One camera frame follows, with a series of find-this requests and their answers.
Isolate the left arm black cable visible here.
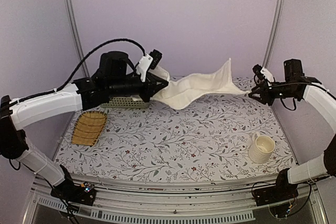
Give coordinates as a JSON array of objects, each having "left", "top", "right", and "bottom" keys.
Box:
[{"left": 18, "top": 38, "right": 146, "bottom": 104}]

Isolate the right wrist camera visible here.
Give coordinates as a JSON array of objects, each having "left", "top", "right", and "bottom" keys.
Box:
[{"left": 253, "top": 65, "right": 275, "bottom": 82}]

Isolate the green plastic basket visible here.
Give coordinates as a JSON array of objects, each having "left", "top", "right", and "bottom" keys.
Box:
[{"left": 100, "top": 95, "right": 150, "bottom": 109}]

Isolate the cream white towel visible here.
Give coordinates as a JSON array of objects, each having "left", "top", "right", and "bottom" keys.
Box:
[{"left": 149, "top": 59, "right": 250, "bottom": 110}]

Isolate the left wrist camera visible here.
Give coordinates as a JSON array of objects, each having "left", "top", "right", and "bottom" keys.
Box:
[{"left": 135, "top": 49, "right": 162, "bottom": 82}]

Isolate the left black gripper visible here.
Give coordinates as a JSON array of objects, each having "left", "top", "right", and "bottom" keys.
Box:
[{"left": 109, "top": 72, "right": 170, "bottom": 103}]

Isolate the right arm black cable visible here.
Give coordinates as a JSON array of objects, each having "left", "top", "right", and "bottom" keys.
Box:
[{"left": 279, "top": 97, "right": 297, "bottom": 111}]

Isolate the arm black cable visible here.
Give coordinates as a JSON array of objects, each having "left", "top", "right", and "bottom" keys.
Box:
[
  {"left": 18, "top": 38, "right": 146, "bottom": 104},
  {"left": 279, "top": 97, "right": 297, "bottom": 111}
]

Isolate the cream ribbed mug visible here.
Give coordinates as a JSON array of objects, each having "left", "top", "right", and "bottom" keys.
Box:
[{"left": 248, "top": 132, "right": 275, "bottom": 164}]

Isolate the aluminium front rail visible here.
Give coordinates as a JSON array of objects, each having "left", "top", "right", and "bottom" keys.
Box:
[{"left": 23, "top": 174, "right": 331, "bottom": 223}]

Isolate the aluminium frame post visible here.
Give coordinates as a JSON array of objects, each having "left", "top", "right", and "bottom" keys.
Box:
[
  {"left": 59, "top": 0, "right": 90, "bottom": 78},
  {"left": 262, "top": 0, "right": 285, "bottom": 68}
]

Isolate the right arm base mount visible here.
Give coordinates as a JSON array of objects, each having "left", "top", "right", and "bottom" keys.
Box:
[{"left": 251, "top": 182, "right": 298, "bottom": 206}]

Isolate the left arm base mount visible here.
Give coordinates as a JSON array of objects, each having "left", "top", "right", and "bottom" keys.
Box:
[{"left": 50, "top": 183, "right": 97, "bottom": 206}]

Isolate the woven bamboo tray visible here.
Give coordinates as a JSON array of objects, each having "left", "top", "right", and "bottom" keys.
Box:
[{"left": 71, "top": 111, "right": 108, "bottom": 146}]

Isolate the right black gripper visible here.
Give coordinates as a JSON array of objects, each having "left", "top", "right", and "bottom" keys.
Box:
[{"left": 249, "top": 80, "right": 298, "bottom": 106}]

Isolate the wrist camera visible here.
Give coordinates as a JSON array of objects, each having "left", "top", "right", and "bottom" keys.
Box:
[
  {"left": 253, "top": 65, "right": 275, "bottom": 82},
  {"left": 135, "top": 49, "right": 162, "bottom": 82}
]

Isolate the left aluminium frame post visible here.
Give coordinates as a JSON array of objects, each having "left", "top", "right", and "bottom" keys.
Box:
[{"left": 59, "top": 0, "right": 90, "bottom": 78}]

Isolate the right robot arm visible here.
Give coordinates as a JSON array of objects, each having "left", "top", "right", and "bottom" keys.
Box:
[{"left": 248, "top": 59, "right": 335, "bottom": 201}]

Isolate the right aluminium frame post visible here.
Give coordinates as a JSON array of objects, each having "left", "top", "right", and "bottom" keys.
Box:
[{"left": 262, "top": 0, "right": 285, "bottom": 68}]

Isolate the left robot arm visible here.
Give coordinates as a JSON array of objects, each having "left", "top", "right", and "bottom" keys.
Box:
[{"left": 1, "top": 50, "right": 168, "bottom": 200}]

